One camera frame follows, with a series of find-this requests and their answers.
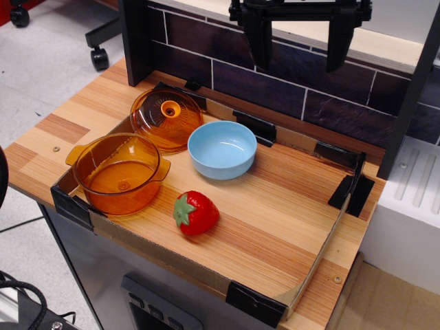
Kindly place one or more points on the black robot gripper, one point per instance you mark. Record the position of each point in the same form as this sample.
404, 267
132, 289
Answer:
256, 19

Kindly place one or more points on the orange transparent pot lid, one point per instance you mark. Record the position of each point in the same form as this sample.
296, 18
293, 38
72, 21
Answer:
167, 117

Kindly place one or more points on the orange transparent pot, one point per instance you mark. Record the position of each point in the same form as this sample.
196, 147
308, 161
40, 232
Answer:
120, 173

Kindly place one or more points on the dark brick backsplash panel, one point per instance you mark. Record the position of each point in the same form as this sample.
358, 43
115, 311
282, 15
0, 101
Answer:
358, 100

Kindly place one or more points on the light blue bowl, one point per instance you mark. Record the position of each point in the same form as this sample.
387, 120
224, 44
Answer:
222, 150

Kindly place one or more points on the cardboard fence with black tape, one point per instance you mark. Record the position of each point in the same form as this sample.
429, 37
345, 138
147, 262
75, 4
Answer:
278, 257

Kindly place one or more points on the white ribbed sink drainer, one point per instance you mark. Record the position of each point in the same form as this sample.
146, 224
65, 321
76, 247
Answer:
412, 187

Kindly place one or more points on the black office chair base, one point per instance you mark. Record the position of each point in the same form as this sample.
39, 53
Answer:
98, 36

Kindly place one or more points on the red toy strawberry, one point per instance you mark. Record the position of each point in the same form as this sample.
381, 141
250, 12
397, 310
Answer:
194, 213

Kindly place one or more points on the black caster wheel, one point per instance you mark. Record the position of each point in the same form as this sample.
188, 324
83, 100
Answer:
19, 17

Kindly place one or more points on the black oven control panel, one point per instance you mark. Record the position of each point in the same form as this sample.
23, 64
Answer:
151, 311

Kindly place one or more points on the black vertical post right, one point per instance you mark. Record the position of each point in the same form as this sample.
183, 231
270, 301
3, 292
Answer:
415, 88

